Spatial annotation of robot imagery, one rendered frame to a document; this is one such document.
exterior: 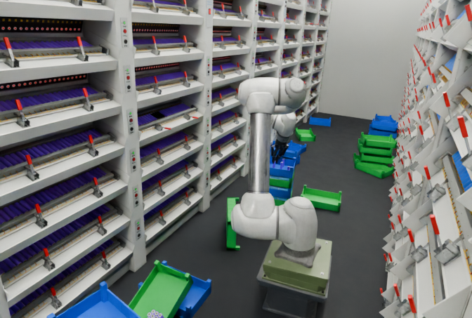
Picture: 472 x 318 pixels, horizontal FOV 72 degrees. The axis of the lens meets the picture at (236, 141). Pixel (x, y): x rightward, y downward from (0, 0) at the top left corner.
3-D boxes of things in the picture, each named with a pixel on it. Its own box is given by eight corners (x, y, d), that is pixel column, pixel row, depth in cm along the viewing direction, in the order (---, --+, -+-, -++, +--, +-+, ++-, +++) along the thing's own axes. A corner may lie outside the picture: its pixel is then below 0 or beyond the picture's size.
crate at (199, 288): (211, 292, 167) (211, 279, 164) (189, 321, 150) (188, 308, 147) (164, 272, 179) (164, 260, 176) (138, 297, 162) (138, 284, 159)
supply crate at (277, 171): (295, 167, 242) (296, 157, 240) (291, 178, 224) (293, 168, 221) (256, 161, 249) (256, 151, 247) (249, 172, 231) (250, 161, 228)
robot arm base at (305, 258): (323, 242, 163) (324, 232, 161) (311, 269, 144) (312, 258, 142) (289, 232, 171) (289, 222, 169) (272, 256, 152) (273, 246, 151)
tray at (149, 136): (201, 121, 215) (206, 108, 211) (137, 148, 163) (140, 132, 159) (178, 107, 220) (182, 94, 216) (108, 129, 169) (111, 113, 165)
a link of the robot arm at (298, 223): (318, 253, 146) (322, 210, 139) (277, 250, 147) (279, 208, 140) (313, 232, 161) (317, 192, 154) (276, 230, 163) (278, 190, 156)
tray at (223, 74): (247, 78, 268) (253, 62, 261) (209, 88, 216) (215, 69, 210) (227, 67, 273) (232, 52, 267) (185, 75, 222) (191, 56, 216)
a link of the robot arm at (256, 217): (277, 244, 143) (228, 241, 145) (276, 236, 159) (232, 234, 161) (282, 73, 149) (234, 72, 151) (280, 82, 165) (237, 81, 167)
